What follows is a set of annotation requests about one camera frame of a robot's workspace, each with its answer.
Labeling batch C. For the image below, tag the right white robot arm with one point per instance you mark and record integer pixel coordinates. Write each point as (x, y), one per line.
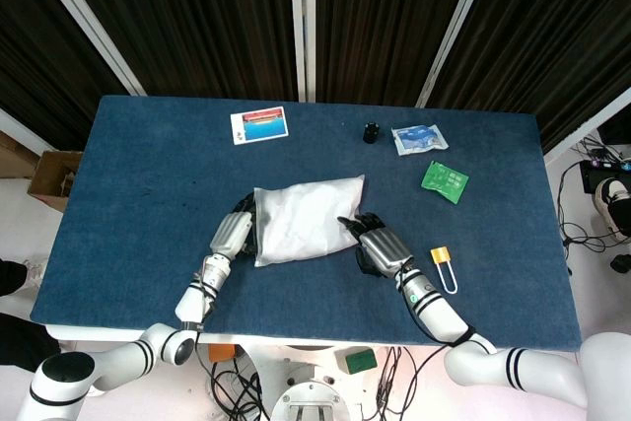
(434, 307)

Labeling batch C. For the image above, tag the green topped block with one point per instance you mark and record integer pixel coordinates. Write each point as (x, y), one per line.
(360, 361)

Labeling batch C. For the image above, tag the black round floor object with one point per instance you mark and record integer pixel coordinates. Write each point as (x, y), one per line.
(621, 263)

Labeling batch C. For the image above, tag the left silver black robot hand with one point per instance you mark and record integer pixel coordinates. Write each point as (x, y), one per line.
(231, 233)

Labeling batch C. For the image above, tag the black pleated curtain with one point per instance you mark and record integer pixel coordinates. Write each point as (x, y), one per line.
(384, 21)
(197, 21)
(552, 36)
(44, 46)

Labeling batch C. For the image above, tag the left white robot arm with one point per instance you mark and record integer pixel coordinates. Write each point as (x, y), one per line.
(202, 293)

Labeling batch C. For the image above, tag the small black cylinder cap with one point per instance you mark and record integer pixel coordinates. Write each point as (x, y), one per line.
(371, 133)

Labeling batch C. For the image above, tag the blue red picture card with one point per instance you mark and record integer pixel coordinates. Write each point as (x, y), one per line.
(261, 125)

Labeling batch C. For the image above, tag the white frame post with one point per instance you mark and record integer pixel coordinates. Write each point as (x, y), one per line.
(586, 127)
(20, 127)
(84, 17)
(456, 26)
(302, 21)

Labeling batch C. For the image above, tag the clear plastic zip bag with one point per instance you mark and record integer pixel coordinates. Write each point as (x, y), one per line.
(257, 243)

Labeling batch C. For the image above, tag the blue felt table mat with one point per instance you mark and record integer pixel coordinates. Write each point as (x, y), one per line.
(148, 169)

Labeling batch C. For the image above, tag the orange box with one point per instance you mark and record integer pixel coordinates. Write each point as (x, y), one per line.
(222, 353)

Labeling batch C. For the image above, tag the green foil packet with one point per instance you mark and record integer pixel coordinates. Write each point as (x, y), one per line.
(446, 182)

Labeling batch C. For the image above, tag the yellow long-shackle padlock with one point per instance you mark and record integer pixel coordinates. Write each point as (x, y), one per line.
(440, 256)

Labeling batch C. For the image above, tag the black trouser leg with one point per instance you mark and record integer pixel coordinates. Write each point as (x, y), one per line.
(22, 339)
(11, 277)

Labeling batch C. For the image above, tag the flat brown cardboard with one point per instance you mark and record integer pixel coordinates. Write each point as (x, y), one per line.
(15, 157)

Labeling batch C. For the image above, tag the blue white plastic packet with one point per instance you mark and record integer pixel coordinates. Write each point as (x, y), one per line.
(418, 140)

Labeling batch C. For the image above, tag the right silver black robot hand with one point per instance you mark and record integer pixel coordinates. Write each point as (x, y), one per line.
(384, 248)

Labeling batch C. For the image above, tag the black electronic device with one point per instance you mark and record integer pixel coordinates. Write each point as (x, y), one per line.
(599, 174)

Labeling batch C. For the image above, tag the black and white sneaker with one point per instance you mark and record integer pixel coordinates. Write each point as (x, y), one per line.
(613, 201)

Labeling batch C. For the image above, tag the open cardboard box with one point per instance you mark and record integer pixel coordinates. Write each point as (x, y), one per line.
(49, 182)

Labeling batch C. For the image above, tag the white shoe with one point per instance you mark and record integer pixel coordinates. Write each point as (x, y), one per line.
(33, 270)

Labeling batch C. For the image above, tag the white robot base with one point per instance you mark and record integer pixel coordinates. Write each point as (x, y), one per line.
(308, 396)

